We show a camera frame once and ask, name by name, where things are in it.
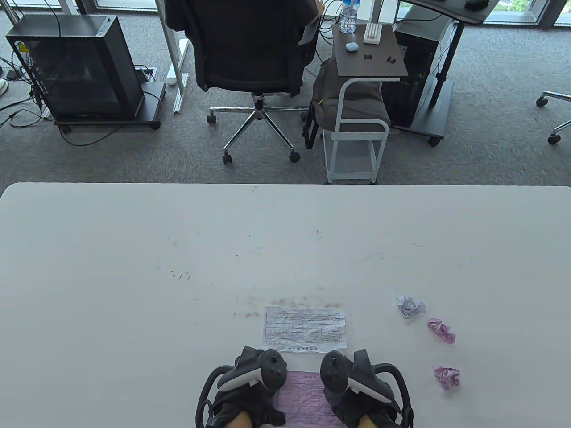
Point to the black glass computer tower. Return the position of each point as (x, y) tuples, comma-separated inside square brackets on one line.
[(80, 67)]

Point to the white paper invoice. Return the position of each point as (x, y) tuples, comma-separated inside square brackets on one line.
[(312, 325), (410, 306)]

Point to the white desk leg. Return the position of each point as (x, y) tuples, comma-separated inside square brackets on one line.
[(171, 35)]

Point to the clear plastic water bottle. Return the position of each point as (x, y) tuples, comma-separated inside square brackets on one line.
[(349, 18)]

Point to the black floor socket box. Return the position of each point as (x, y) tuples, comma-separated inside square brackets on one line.
[(147, 73)]

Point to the person's left forearm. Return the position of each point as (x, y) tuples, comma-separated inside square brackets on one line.
[(242, 421)]

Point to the white side table brown top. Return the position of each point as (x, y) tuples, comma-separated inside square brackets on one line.
[(352, 62)]

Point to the light blue earbuds case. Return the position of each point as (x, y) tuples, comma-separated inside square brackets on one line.
[(352, 47)]

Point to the black computer mouse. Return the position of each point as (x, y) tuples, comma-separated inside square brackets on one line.
[(476, 3)]

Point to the pink paper invoice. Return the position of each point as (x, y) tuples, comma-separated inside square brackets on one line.
[(447, 376), (441, 331), (303, 401)]

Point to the black office chair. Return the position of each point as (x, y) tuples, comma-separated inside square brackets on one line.
[(250, 44)]

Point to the grey hand controller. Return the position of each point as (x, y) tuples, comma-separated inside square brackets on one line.
[(272, 368), (334, 370)]

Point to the person's right hand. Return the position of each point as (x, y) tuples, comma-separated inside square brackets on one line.
[(343, 405)]

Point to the black standing desk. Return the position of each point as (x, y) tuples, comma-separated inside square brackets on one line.
[(446, 9)]

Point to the grey backpack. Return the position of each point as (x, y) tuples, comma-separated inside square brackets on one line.
[(325, 89)]

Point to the black rolling platform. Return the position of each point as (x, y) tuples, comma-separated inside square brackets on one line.
[(154, 100)]

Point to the silver chair base with casters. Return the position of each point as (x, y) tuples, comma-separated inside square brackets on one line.
[(557, 94)]

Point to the person's right forearm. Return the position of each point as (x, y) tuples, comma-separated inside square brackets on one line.
[(368, 422)]

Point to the black power adapter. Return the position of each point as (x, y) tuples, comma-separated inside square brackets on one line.
[(12, 74)]

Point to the person's left hand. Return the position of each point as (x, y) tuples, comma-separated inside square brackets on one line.
[(250, 401)]

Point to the white slotted box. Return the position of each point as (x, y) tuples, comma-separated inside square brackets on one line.
[(372, 33)]

